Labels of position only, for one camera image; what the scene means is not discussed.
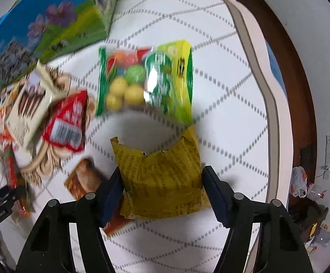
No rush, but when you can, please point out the cream chocolate stick box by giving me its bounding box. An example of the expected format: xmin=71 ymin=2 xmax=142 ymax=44
xmin=7 ymin=61 xmax=69 ymax=148

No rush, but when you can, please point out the brown snack packet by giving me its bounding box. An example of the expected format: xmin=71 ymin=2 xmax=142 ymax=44
xmin=64 ymin=158 xmax=128 ymax=237

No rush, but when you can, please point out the brown wooden bed frame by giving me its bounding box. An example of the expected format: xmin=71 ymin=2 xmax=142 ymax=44
xmin=219 ymin=0 xmax=317 ymax=202

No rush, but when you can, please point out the ornate beige floral tray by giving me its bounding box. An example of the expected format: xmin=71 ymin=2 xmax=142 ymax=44
xmin=0 ymin=68 xmax=97 ymax=187

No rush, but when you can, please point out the thin red snack stick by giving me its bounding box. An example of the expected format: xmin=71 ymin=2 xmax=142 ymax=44
xmin=3 ymin=145 xmax=36 ymax=218

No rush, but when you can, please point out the green bag of candy balls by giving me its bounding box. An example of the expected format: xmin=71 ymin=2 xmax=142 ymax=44
xmin=96 ymin=39 xmax=194 ymax=126

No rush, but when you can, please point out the white wall socket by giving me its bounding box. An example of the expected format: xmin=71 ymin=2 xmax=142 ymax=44
xmin=323 ymin=135 xmax=330 ymax=179

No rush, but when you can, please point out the blue cloth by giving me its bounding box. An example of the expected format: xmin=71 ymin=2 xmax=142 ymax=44
xmin=266 ymin=41 xmax=281 ymax=89

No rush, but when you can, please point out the white plastic bag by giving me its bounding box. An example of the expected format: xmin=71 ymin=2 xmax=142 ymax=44
xmin=290 ymin=166 xmax=308 ymax=198

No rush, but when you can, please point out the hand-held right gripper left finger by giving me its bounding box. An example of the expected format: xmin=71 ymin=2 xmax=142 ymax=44
xmin=15 ymin=166 xmax=125 ymax=273

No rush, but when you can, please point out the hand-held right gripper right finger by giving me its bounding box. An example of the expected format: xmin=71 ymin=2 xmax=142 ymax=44
xmin=202 ymin=166 xmax=315 ymax=273

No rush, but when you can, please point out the red snack packet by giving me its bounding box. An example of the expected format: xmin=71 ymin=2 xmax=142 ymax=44
xmin=42 ymin=90 xmax=89 ymax=152

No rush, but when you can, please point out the dark bag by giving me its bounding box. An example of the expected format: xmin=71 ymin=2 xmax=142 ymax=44
xmin=290 ymin=197 xmax=329 ymax=242

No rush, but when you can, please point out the blue meadow print carton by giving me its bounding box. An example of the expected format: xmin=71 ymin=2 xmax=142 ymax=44
xmin=0 ymin=0 xmax=127 ymax=94

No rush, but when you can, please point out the yellow snack packet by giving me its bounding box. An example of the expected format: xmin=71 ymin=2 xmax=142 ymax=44
xmin=110 ymin=124 xmax=211 ymax=220

